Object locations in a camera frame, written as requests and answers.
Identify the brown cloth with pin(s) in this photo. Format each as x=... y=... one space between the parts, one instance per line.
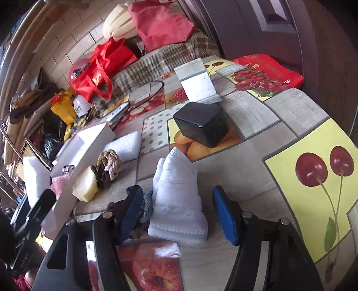
x=30 y=103

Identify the black power adapter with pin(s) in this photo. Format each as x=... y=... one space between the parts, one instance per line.
x=201 y=126

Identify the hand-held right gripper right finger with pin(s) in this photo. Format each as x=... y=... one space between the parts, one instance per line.
x=223 y=215

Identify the flat red bag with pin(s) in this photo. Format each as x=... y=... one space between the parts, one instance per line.
x=265 y=63

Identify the pink-red cloth bag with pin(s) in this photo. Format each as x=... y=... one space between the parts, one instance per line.
x=159 y=25

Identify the dark printed bag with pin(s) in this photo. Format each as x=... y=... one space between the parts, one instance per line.
x=137 y=46

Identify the yellow sponge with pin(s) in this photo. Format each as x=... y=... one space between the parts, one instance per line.
x=84 y=186

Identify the pink helmet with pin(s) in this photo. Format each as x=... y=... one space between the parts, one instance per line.
x=77 y=67

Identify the black plastic bag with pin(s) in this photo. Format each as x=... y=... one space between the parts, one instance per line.
x=53 y=145

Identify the pink fluffy cloth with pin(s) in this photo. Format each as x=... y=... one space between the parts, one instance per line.
x=60 y=183

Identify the white tissue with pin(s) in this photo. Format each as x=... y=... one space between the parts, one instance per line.
x=167 y=250

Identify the white helmet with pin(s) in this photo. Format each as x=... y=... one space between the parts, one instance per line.
x=81 y=105

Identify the white folding stand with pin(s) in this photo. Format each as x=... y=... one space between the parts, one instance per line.
x=200 y=84

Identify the beige brown braided scrunchie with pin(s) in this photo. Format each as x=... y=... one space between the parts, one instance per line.
x=110 y=165

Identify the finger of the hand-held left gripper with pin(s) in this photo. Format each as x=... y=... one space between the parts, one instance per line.
x=42 y=205

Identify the silver phone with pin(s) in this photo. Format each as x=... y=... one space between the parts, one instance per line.
x=117 y=113

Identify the white foam sheet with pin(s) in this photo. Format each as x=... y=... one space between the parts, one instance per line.
x=125 y=144

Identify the plaid blanket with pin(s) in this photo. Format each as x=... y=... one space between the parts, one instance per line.
x=167 y=56

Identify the wooden shelf rack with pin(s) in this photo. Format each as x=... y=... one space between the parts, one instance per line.
x=16 y=134

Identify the fruit print tablecloth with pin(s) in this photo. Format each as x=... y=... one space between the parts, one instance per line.
x=265 y=117

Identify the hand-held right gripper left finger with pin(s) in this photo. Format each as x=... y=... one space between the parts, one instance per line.
x=131 y=212

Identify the white cardboard box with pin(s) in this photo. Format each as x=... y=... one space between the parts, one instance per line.
x=92 y=145

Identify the yellow plastic bag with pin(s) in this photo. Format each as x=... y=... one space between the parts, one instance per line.
x=65 y=107

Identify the blue-grey scrunchie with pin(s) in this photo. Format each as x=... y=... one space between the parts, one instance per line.
x=146 y=207

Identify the cream pillow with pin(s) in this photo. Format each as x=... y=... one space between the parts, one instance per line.
x=117 y=25

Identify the white towel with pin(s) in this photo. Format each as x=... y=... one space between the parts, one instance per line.
x=179 y=195

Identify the red tote bag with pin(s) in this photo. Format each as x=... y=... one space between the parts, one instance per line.
x=109 y=61

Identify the dark brown door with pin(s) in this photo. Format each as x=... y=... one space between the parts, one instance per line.
x=251 y=28

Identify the zebra print cloth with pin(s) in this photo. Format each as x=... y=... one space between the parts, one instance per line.
x=67 y=168

